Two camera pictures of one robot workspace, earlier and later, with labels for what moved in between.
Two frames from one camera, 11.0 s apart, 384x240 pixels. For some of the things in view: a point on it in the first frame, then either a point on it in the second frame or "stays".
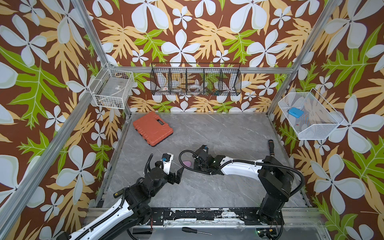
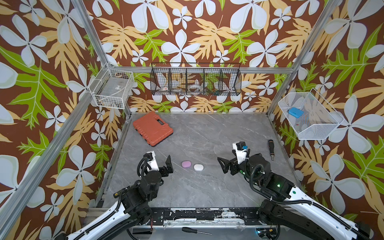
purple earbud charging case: [187, 163] stays
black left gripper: [172, 179] to [165, 173]
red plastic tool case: [153, 128] stays
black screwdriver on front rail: [190, 230] stays
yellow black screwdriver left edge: [118, 193] stays
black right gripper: [201, 159] to [229, 163]
